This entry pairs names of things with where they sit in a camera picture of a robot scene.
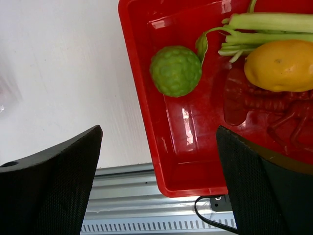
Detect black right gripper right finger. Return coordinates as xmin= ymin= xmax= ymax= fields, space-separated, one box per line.
xmin=216 ymin=126 xmax=313 ymax=235

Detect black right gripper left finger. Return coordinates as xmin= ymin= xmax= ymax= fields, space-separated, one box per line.
xmin=0 ymin=125 xmax=103 ymax=235

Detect clear zip top bag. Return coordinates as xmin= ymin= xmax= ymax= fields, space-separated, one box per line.
xmin=0 ymin=57 xmax=23 ymax=119

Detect red plastic tray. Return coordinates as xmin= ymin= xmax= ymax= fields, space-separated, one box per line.
xmin=118 ymin=0 xmax=313 ymax=197

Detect yellow lemon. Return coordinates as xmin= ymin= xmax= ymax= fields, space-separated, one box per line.
xmin=244 ymin=40 xmax=313 ymax=92

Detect green bumpy custard apple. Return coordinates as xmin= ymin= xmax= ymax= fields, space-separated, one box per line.
xmin=149 ymin=46 xmax=202 ymax=97

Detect green celery stalk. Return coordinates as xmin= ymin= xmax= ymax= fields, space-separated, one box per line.
xmin=195 ymin=0 xmax=313 ymax=63

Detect black cable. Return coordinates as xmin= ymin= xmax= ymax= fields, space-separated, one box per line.
xmin=194 ymin=195 xmax=239 ymax=235

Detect aluminium rail frame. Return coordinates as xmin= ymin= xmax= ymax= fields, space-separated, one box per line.
xmin=85 ymin=164 xmax=198 ymax=219

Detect white slotted cable duct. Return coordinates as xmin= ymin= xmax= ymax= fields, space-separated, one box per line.
xmin=80 ymin=216 xmax=238 ymax=235

